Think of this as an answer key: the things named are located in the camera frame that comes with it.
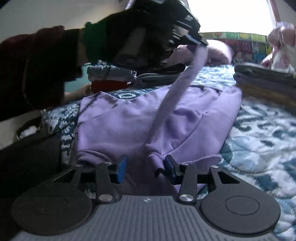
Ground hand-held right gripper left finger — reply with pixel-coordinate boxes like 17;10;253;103
53;155;127;204

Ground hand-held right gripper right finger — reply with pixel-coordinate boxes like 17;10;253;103
163;155;241;204

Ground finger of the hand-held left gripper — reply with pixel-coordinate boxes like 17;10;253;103
176;29;209;46

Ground lavender sweatshirt with black trim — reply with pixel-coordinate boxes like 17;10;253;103
75;44;243;197

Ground person's left forearm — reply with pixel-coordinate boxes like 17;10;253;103
0;25;87;122

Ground dark grey folded clothes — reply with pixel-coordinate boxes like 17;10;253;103
136;64;186;87

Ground stack of folded clothes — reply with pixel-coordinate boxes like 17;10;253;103
233;64;296;103

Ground person's left hand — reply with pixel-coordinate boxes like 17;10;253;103
83;9;144;66

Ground pink pillow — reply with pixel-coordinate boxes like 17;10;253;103
166;40;235;66

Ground colourful patchwork play mat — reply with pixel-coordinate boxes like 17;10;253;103
201;32;274;61

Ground blue grey folded cloth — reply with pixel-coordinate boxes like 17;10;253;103
87;64;138;82

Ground red folded cloth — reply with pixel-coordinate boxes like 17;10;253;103
91;79;131;93

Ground pink white stuffed toy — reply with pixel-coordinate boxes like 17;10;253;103
261;22;296;73

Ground blue white patterned quilt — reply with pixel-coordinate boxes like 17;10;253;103
42;63;296;241

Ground teal cloth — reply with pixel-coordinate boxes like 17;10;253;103
65;65;92;93

